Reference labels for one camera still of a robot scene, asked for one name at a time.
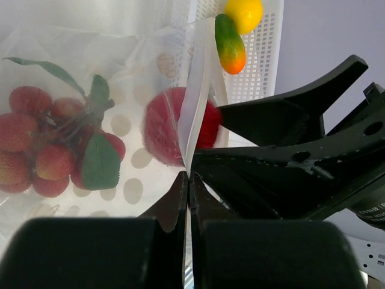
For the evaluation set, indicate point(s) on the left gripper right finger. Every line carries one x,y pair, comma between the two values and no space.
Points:
229,252

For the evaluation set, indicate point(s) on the yellow lemon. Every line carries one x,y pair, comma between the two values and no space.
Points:
245,14

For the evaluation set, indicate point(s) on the green orange mango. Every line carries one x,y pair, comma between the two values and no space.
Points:
230,46

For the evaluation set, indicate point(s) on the white plastic basket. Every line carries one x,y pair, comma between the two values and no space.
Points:
193,62

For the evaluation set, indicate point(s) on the red apple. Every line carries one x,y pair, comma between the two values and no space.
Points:
167,126

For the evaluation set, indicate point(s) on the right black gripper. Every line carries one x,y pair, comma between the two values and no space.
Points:
355,171

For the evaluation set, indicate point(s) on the clear dotted zip bag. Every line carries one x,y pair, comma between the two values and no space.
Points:
128,63

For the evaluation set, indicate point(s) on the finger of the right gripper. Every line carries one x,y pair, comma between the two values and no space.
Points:
267,182

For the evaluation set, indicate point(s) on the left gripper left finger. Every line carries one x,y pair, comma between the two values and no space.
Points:
143,252

